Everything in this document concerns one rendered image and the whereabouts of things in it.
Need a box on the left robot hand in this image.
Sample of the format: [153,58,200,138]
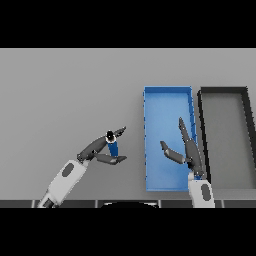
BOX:
[76,125,128,166]

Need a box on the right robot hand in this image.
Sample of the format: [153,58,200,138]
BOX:
[159,116,206,177]

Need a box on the blue pipe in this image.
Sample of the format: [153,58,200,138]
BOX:
[105,130,120,158]

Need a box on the blue bin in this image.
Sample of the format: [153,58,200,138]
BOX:
[143,85,200,193]

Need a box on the dark grey bin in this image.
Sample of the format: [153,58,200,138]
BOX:
[197,86,256,190]

